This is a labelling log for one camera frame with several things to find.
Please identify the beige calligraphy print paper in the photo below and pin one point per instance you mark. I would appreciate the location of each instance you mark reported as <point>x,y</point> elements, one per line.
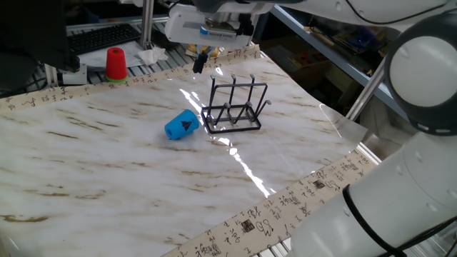
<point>250,225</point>

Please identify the blue plastic cup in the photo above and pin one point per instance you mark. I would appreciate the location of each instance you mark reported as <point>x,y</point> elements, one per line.
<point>180,125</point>

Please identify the white power adapter box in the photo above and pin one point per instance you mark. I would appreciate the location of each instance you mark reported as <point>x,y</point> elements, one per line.
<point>75,76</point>

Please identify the crumpled white tissue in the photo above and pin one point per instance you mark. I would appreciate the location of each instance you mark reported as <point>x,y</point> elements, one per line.
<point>151,55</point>

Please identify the red plastic cup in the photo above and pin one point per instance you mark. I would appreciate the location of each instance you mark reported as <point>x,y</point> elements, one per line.
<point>116,62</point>

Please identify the upright aluminium profile post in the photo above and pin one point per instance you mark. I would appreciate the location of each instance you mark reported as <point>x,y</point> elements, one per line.
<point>146,21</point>

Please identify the grey metal shelf beam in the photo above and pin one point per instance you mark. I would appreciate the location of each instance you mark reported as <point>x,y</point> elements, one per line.
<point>339,60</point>

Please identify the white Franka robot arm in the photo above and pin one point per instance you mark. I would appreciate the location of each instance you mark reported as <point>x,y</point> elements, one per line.
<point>410,196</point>

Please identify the glossy marble pattern mat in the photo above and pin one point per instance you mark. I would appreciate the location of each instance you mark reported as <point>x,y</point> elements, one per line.
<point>107,178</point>

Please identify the white paper sheet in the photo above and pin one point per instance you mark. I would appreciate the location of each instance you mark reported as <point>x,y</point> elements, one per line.
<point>93,59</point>

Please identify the slanted aluminium profile post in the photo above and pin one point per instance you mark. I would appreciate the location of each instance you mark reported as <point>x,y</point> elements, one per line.
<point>364,94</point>

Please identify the green plastic cup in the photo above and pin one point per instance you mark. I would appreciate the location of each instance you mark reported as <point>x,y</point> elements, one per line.
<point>116,80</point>

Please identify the black computer keyboard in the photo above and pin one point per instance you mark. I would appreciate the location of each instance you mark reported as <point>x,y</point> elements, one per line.
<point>100,37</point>

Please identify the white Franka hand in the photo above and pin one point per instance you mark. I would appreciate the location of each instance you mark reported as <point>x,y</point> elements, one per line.
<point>185,30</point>

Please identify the colourful puzzle board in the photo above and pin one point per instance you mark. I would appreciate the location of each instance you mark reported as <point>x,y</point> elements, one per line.
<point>307,59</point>

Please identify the black computer monitor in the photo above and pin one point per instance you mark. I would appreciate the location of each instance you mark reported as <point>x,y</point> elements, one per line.
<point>32,32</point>

